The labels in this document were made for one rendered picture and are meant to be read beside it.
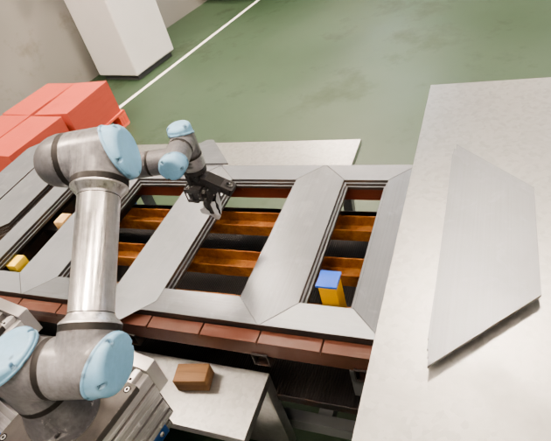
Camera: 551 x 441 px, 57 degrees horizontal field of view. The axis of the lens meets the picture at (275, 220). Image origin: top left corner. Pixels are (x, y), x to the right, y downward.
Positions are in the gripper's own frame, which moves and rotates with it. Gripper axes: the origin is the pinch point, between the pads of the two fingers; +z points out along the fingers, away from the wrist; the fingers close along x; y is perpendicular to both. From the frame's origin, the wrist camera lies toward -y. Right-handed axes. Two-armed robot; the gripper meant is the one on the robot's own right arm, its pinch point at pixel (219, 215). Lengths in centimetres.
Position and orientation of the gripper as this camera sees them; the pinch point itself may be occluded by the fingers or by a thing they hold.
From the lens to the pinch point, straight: 169.8
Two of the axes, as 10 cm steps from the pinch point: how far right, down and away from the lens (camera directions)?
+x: -3.2, 6.6, -6.8
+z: 2.3, 7.5, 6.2
